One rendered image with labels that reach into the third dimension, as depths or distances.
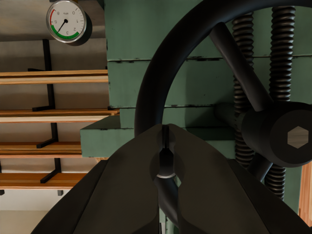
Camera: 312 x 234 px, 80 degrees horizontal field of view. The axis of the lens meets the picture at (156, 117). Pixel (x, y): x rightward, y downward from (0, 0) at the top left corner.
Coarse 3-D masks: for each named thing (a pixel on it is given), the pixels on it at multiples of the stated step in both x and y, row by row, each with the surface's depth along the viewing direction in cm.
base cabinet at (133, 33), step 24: (120, 0) 34; (144, 0) 34; (168, 0) 34; (192, 0) 33; (120, 24) 34; (144, 24) 34; (168, 24) 34; (264, 24) 34; (120, 48) 35; (144, 48) 35; (216, 48) 34; (264, 48) 34
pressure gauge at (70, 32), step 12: (60, 0) 28; (72, 0) 28; (48, 12) 28; (60, 12) 28; (72, 12) 28; (84, 12) 29; (48, 24) 29; (60, 24) 29; (72, 24) 29; (84, 24) 28; (60, 36) 29; (72, 36) 29; (84, 36) 30
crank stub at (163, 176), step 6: (162, 150) 13; (168, 150) 13; (162, 156) 12; (168, 156) 12; (162, 162) 12; (168, 162) 12; (162, 168) 12; (168, 168) 12; (162, 174) 12; (168, 174) 12; (174, 174) 13
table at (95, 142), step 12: (108, 120) 48; (84, 132) 37; (96, 132) 37; (108, 132) 37; (120, 132) 37; (132, 132) 37; (192, 132) 32; (204, 132) 32; (216, 132) 32; (228, 132) 32; (84, 144) 38; (96, 144) 38; (108, 144) 38; (120, 144) 37; (216, 144) 27; (228, 144) 27; (84, 156) 38; (96, 156) 38; (108, 156) 38; (228, 156) 27
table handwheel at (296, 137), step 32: (224, 0) 16; (256, 0) 16; (288, 0) 16; (192, 32) 16; (224, 32) 17; (160, 64) 17; (160, 96) 17; (256, 96) 17; (256, 128) 17; (288, 128) 16; (256, 160) 19; (288, 160) 16; (160, 192) 18
